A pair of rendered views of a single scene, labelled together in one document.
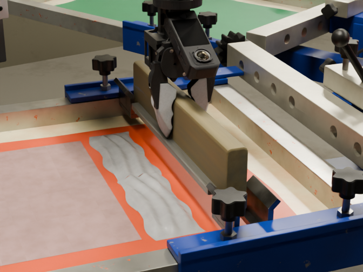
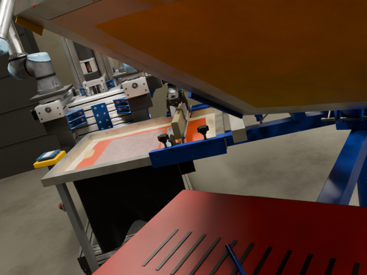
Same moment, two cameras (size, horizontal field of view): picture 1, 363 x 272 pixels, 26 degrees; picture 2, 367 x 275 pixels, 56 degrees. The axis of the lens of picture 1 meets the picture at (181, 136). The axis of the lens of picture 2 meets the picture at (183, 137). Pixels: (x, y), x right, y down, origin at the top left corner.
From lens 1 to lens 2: 0.81 m
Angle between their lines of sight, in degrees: 28
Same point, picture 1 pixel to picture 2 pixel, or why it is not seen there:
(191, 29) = (172, 88)
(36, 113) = (156, 121)
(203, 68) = (172, 99)
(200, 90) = (183, 107)
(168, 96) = (173, 109)
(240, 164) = (176, 127)
